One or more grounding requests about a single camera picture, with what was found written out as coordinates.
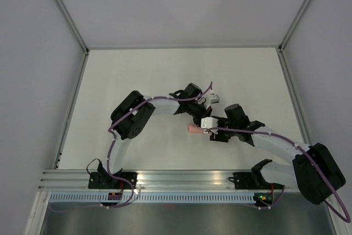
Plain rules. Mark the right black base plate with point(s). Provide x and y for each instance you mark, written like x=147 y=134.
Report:
x=251 y=181

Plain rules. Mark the aluminium mounting rail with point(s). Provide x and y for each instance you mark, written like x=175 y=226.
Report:
x=147 y=180

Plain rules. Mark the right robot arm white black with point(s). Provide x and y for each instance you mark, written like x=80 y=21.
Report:
x=309 y=168

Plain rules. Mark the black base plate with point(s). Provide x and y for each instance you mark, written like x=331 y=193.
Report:
x=96 y=181
x=251 y=181

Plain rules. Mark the pink cloth napkin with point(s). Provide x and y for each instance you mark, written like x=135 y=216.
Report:
x=193 y=129

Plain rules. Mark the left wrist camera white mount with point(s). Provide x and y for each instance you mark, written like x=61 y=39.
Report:
x=212 y=99

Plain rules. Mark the left aluminium frame post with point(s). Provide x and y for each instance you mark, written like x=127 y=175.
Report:
x=71 y=25

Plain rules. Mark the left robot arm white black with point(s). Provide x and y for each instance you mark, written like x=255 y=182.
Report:
x=130 y=118

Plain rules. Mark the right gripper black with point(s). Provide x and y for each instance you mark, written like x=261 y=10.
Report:
x=219 y=137

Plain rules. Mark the aluminium frame post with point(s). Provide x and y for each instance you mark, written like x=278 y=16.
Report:
x=71 y=25
x=294 y=24

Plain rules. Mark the right aluminium frame post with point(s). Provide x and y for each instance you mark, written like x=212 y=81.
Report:
x=294 y=24

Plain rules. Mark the white slotted cable duct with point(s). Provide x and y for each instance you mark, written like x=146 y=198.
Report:
x=166 y=197

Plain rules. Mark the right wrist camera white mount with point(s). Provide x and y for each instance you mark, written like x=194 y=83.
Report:
x=209 y=125

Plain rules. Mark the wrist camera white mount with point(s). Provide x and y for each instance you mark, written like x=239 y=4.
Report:
x=209 y=125
x=212 y=99

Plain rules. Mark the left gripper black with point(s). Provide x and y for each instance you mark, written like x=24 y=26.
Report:
x=204 y=113

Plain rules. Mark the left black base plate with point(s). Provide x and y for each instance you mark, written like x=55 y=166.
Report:
x=96 y=181

